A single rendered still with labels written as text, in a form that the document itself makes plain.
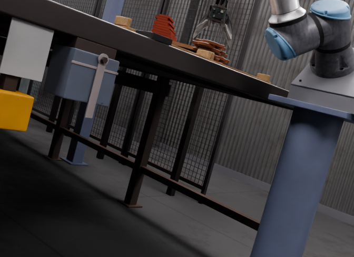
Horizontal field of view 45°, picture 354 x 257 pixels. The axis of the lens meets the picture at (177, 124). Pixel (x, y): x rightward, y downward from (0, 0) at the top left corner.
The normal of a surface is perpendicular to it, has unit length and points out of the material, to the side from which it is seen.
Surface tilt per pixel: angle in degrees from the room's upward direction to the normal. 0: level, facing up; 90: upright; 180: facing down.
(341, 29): 112
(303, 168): 90
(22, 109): 90
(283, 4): 118
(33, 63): 90
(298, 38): 102
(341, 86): 45
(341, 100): 90
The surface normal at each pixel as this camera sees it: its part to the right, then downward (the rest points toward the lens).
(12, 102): 0.70, 0.25
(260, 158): -0.60, -0.10
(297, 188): -0.26, 0.00
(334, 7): -0.14, -0.80
